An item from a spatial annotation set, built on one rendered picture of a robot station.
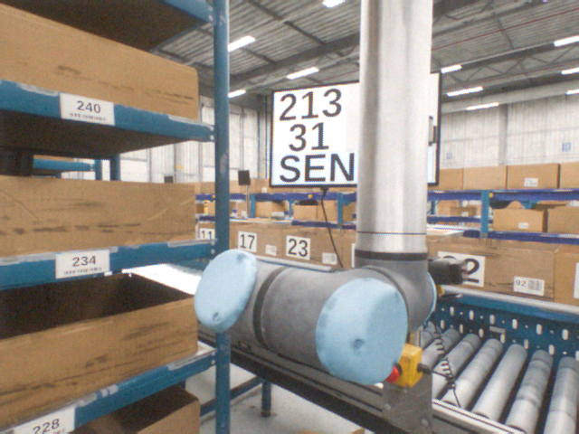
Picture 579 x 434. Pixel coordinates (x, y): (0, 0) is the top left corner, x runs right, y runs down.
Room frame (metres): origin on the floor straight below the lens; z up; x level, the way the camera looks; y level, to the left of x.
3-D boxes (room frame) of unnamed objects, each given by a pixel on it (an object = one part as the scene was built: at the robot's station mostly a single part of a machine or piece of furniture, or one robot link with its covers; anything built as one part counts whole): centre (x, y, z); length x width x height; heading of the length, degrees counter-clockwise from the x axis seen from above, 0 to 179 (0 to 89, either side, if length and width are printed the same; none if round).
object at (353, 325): (0.35, -0.05, 1.09); 0.12 x 0.12 x 0.09; 51
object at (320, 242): (1.87, -0.21, 0.96); 0.39 x 0.29 x 0.17; 49
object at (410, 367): (0.75, -0.29, 0.84); 0.15 x 0.09 x 0.07; 49
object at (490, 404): (0.93, -0.59, 0.72); 0.52 x 0.05 x 0.05; 139
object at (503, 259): (1.35, -0.80, 0.97); 0.39 x 0.29 x 0.17; 49
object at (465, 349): (1.02, -0.49, 0.72); 0.52 x 0.05 x 0.05; 139
